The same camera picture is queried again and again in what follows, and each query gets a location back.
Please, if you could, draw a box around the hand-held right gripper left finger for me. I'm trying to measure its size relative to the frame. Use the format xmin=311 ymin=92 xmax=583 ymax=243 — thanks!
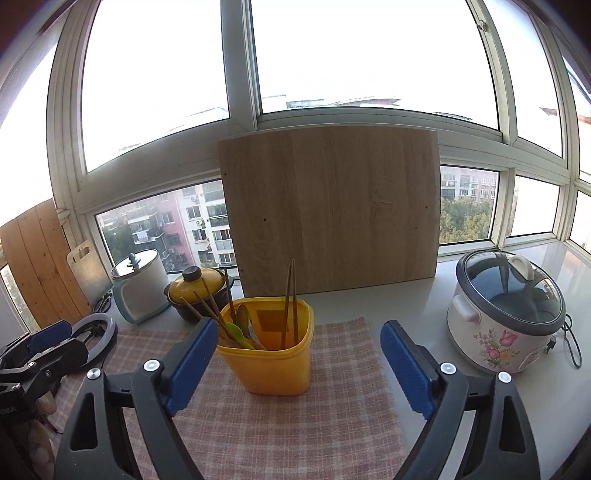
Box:
xmin=53 ymin=318 xmax=220 ymax=480

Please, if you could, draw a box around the green plastic spoon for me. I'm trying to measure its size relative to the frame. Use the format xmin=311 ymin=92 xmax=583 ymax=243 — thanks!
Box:
xmin=224 ymin=322 xmax=254 ymax=350

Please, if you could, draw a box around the white floral rice cooker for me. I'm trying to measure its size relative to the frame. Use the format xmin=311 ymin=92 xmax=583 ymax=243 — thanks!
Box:
xmin=446 ymin=249 xmax=568 ymax=374

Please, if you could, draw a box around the person's left hand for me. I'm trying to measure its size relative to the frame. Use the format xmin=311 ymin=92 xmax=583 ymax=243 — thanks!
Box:
xmin=25 ymin=391 xmax=61 ymax=480

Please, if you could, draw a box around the black casserole with yellow lid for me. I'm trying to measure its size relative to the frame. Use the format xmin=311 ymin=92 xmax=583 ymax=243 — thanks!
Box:
xmin=164 ymin=265 xmax=236 ymax=324

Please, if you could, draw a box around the white window frame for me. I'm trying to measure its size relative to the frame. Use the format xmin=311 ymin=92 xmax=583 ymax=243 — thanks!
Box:
xmin=0 ymin=0 xmax=591 ymax=287

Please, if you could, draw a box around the light wooden board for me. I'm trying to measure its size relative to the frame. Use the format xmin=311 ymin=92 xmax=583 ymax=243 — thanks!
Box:
xmin=217 ymin=124 xmax=441 ymax=298

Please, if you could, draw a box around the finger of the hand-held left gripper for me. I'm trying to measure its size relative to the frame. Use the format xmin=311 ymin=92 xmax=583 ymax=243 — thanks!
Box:
xmin=0 ymin=320 xmax=75 ymax=358
xmin=0 ymin=339 xmax=89 ymax=393

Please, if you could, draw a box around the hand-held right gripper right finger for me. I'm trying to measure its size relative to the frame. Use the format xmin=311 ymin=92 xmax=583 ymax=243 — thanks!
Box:
xmin=380 ymin=319 xmax=542 ymax=480

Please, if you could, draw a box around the yellow plastic container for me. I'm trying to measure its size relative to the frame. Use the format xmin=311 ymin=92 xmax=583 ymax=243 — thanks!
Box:
xmin=215 ymin=296 xmax=315 ymax=397

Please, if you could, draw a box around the brown wooden plank board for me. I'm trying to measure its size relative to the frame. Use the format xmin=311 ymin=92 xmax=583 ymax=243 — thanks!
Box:
xmin=0 ymin=198 xmax=93 ymax=330

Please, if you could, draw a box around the white cooker with teal handle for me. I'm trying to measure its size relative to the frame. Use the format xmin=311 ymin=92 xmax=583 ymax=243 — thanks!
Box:
xmin=111 ymin=249 xmax=171 ymax=324

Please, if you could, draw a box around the white ring light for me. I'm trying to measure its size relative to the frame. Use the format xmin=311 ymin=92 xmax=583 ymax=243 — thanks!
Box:
xmin=69 ymin=313 xmax=118 ymax=370

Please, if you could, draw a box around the white cutting board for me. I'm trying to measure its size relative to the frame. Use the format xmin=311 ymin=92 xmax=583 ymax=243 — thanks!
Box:
xmin=67 ymin=239 xmax=114 ymax=312

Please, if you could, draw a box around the black rice cooker cable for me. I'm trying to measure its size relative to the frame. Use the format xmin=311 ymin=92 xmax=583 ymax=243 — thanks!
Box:
xmin=547 ymin=314 xmax=583 ymax=370

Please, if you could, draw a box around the pink plaid tablecloth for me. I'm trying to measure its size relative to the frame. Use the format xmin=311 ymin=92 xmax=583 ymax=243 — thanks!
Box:
xmin=48 ymin=316 xmax=407 ymax=480

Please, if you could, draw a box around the metal spoon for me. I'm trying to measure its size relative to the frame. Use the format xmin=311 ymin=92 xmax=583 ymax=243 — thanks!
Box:
xmin=235 ymin=304 xmax=266 ymax=352

